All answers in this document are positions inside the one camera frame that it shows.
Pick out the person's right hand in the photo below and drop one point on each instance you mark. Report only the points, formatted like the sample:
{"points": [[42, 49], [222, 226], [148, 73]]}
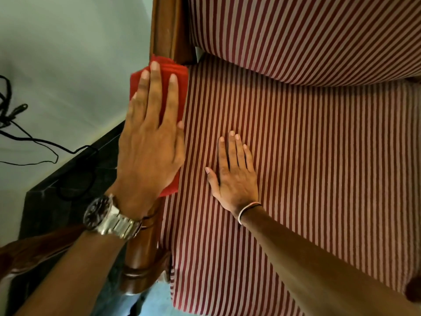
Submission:
{"points": [[236, 184]]}

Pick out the person's left hand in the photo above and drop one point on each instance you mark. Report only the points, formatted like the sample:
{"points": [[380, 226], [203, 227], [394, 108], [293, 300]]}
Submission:
{"points": [[148, 154]]}

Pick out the person's right middle finger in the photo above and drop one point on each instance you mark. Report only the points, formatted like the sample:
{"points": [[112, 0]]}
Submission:
{"points": [[233, 149]]}

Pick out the person's left thumb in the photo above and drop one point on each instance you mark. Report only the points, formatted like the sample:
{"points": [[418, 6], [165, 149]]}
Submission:
{"points": [[181, 141]]}

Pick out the person's left little finger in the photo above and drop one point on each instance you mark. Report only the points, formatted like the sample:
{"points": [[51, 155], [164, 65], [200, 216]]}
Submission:
{"points": [[132, 106]]}

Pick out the person's right little finger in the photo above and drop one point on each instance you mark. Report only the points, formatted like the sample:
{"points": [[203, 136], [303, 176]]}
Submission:
{"points": [[248, 157]]}

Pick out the person's right thumb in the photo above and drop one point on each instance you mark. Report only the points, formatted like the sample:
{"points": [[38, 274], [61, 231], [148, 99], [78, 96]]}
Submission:
{"points": [[212, 180]]}

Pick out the person's left middle finger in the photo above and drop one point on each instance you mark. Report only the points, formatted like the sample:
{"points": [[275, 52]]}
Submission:
{"points": [[154, 88]]}

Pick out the red cleaning cloth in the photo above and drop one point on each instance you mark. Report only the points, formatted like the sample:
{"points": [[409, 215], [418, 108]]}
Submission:
{"points": [[181, 92]]}

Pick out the person's right forearm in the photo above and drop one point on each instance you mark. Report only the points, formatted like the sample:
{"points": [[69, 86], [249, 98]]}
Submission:
{"points": [[312, 269]]}

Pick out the person's left forearm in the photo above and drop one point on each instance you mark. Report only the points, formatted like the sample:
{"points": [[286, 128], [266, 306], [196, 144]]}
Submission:
{"points": [[72, 279]]}

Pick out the red striped seat cushion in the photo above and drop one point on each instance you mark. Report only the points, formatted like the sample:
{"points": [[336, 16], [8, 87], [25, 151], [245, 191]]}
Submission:
{"points": [[312, 154]]}

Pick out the silver metal wristwatch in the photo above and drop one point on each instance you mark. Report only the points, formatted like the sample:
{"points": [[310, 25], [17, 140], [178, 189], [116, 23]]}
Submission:
{"points": [[111, 220]]}

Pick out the red striped back cushion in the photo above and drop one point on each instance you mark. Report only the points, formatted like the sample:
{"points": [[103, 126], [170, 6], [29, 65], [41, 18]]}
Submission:
{"points": [[296, 32]]}

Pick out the brown wooden furniture piece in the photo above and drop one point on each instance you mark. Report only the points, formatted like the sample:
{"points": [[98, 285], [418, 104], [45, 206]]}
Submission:
{"points": [[33, 250]]}

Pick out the brown wooden sofa frame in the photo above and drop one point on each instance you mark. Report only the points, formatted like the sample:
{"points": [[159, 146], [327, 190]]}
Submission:
{"points": [[167, 26]]}

